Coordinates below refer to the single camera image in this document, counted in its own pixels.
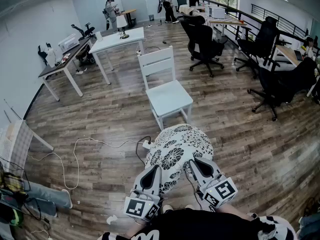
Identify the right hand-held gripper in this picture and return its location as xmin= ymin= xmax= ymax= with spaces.
xmin=189 ymin=157 xmax=238 ymax=209

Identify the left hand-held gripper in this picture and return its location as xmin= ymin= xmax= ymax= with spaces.
xmin=123 ymin=164 xmax=163 ymax=222

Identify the black white floral cushion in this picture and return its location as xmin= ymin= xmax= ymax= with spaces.
xmin=144 ymin=123 xmax=215 ymax=195

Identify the white wooden chair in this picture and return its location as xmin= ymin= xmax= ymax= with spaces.
xmin=137 ymin=45 xmax=194 ymax=131

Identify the person's left forearm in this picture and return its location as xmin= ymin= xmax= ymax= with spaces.
xmin=125 ymin=218 xmax=151 ymax=238

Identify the person's right forearm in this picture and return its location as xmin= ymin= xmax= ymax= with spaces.
xmin=216 ymin=205 xmax=252 ymax=220

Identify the black mesh office chair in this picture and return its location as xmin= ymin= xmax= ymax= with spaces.
xmin=247 ymin=57 xmax=319 ymax=122
xmin=179 ymin=14 xmax=229 ymax=79
xmin=234 ymin=16 xmax=285 ymax=79

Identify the person's black white shirt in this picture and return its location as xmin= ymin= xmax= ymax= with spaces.
xmin=97 ymin=208 xmax=298 ymax=240

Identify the table with grey checked cloth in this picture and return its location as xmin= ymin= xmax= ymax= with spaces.
xmin=0 ymin=119 xmax=55 ymax=175

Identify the black backpack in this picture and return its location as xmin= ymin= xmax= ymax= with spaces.
xmin=75 ymin=45 xmax=96 ymax=66

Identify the wooden desk with white legs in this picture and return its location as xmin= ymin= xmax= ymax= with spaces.
xmin=274 ymin=43 xmax=320 ymax=97

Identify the white square table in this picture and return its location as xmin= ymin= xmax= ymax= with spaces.
xmin=88 ymin=26 xmax=146 ymax=86

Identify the dark top white leg desk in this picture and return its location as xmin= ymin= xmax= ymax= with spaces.
xmin=38 ymin=37 xmax=93 ymax=102

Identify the long table with checked cloth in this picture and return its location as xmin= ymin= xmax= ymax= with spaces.
xmin=178 ymin=4 xmax=248 ymax=41

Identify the white printer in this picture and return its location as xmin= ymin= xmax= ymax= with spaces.
xmin=58 ymin=33 xmax=80 ymax=54

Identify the white microwave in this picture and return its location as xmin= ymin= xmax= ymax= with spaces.
xmin=211 ymin=6 xmax=227 ymax=20

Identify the white shade brass table lamp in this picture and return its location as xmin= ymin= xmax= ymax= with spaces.
xmin=116 ymin=15 xmax=130 ymax=40

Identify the black metal railing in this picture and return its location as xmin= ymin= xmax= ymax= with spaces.
xmin=197 ymin=0 xmax=320 ymax=49

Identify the small wooden standing desk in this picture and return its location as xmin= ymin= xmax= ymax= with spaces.
xmin=119 ymin=8 xmax=137 ymax=29

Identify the black power cable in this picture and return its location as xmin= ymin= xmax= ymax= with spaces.
xmin=135 ymin=135 xmax=152 ymax=166

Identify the long white cable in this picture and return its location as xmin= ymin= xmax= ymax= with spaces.
xmin=26 ymin=136 xmax=146 ymax=190

